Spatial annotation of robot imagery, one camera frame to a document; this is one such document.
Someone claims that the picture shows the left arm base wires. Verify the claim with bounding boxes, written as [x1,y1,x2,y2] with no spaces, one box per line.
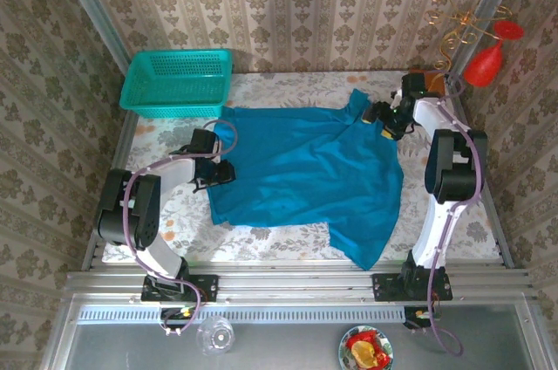
[157,286,207,337]

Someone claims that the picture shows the floral tablecloth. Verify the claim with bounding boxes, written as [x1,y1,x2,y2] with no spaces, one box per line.
[102,71,502,263]

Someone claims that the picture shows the brown wooden base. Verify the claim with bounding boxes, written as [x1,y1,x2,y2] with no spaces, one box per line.
[408,67,449,99]

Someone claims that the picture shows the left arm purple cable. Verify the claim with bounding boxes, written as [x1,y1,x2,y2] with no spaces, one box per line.
[123,119,240,336]

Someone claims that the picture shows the blue t-shirt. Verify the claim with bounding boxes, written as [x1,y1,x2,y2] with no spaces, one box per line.
[204,88,405,271]

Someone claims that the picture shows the teal plastic basket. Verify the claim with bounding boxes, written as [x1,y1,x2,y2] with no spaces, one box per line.
[119,48,235,120]

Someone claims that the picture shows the clear drinking glass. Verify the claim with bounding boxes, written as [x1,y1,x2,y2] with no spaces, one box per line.
[194,315,236,358]

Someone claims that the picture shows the aluminium corner post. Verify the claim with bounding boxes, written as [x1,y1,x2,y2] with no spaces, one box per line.
[50,0,134,72]
[448,0,531,83]

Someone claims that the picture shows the grey slotted cable duct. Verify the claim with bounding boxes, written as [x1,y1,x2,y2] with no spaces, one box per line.
[78,305,406,324]

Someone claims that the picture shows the arm base wires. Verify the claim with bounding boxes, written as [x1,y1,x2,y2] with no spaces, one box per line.
[403,295,441,332]
[157,286,207,337]

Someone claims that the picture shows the aluminium rail frame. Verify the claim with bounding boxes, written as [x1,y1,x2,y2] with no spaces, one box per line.
[65,261,538,306]

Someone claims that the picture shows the plate with food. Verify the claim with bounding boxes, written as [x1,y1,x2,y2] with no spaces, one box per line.
[338,325,394,370]

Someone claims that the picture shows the red wine glass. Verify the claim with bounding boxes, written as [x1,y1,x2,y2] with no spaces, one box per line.
[462,19,525,88]

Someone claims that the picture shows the right arm base wires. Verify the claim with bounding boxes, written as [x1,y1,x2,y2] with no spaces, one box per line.
[403,295,441,332]

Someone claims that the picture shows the gold wire stand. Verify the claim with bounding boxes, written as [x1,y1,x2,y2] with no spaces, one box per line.
[425,0,514,83]

